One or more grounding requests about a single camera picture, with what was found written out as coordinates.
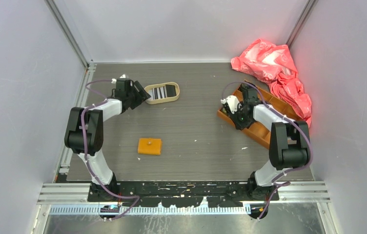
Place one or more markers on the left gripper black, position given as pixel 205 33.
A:
pixel 142 95

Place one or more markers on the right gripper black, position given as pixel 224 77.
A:
pixel 240 125

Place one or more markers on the orange card holder wallet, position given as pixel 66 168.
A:
pixel 150 146

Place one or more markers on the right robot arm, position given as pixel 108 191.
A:
pixel 289 146

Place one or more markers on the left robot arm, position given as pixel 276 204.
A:
pixel 85 134

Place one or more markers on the stack of striped cards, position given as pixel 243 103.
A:
pixel 158 93

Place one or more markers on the black card in tray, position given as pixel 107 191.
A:
pixel 170 91

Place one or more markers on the beige oval tray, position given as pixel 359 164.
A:
pixel 153 102

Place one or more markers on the orange compartment organizer box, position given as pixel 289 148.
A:
pixel 267 109

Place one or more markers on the pink plastic bag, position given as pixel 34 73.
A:
pixel 273 64

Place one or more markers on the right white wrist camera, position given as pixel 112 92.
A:
pixel 230 104

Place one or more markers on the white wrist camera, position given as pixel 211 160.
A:
pixel 123 76
pixel 230 104

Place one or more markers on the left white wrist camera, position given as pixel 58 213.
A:
pixel 123 76

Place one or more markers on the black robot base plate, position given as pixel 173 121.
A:
pixel 182 194

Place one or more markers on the aluminium front rail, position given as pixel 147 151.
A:
pixel 71 199

